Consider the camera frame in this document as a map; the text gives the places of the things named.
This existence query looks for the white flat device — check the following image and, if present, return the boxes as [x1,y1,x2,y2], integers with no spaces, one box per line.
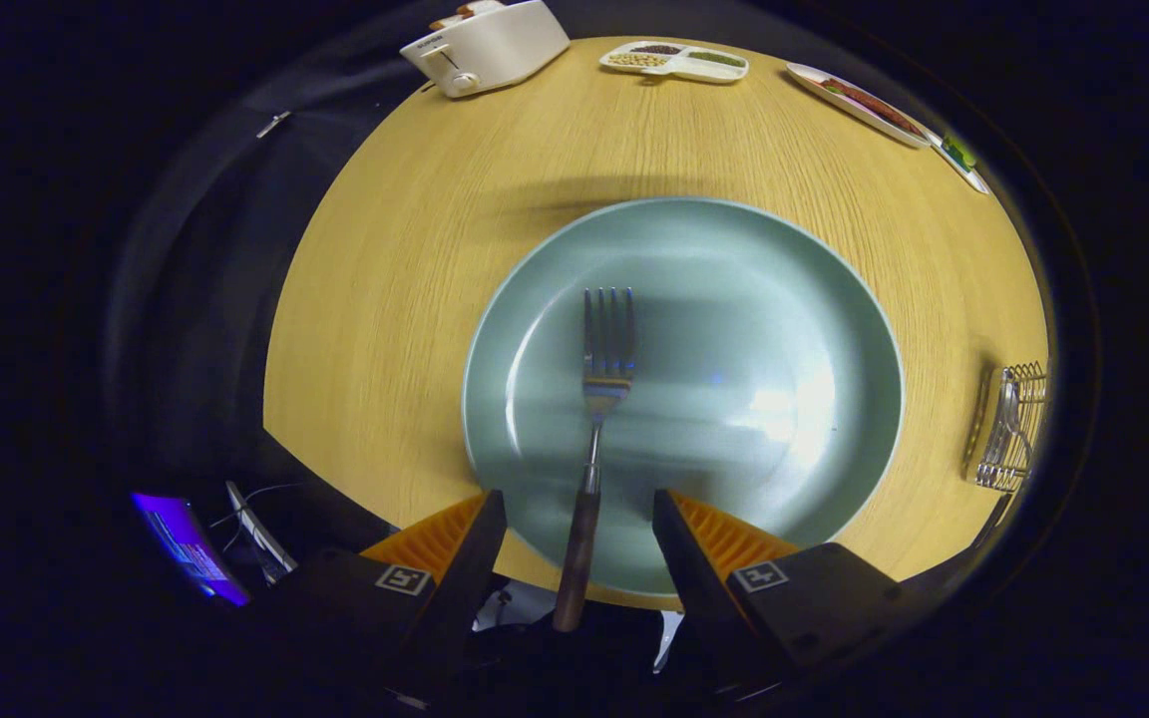
[225,481,298,579]

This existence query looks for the white square coaster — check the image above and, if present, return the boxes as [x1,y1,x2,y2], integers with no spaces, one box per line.
[929,130,991,194]

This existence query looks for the perforated steel tray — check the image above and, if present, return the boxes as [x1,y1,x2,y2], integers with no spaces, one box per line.
[963,362,1049,493]

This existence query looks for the white toaster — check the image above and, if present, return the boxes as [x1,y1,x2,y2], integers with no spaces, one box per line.
[400,0,572,99]

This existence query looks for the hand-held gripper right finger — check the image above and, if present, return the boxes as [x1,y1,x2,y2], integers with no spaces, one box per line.
[652,489,925,689]

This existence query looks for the white plate with meat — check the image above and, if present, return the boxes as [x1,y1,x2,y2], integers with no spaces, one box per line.
[787,62,935,150]

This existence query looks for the steel fork with wooden handle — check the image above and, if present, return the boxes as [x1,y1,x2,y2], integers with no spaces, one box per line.
[553,287,637,634]

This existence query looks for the toast slices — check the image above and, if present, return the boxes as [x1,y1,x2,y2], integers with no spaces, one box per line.
[430,0,506,29]

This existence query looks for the white divided dish with beans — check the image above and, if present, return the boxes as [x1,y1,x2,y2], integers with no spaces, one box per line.
[600,41,750,84]

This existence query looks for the steel spoon with wooden handle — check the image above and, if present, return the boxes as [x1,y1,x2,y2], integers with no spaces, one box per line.
[993,379,1034,470]

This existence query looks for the laptop with purple screen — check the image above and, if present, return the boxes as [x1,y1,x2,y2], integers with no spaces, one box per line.
[132,492,251,606]

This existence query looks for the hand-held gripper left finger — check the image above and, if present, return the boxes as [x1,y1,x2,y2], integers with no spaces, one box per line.
[280,489,508,699]

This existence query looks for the light green plate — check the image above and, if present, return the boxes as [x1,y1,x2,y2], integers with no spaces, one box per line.
[462,196,905,599]

